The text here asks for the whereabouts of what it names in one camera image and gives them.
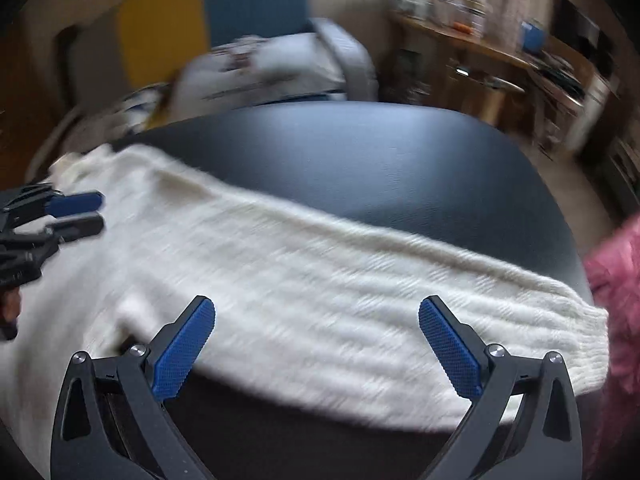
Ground cream knitted sweater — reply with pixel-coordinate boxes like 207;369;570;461
1;145;608;439

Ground blue folding chair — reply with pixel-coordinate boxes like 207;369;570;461
521;21;547;55

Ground person left hand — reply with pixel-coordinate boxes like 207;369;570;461
0;288;22;325

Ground triangle pattern pillow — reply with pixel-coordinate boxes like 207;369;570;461
62;82;169;153

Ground pink ruffled bed cover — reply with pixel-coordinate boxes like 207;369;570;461
585;216;639;479

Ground multicolour sofa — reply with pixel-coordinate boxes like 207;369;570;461
26;0;378;180

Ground grey deer print pillow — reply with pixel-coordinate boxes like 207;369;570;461
167;32;346;122

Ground wooden side table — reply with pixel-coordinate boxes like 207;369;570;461
387;11;536;127

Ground black television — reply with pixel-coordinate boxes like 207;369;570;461
549;0;615;79

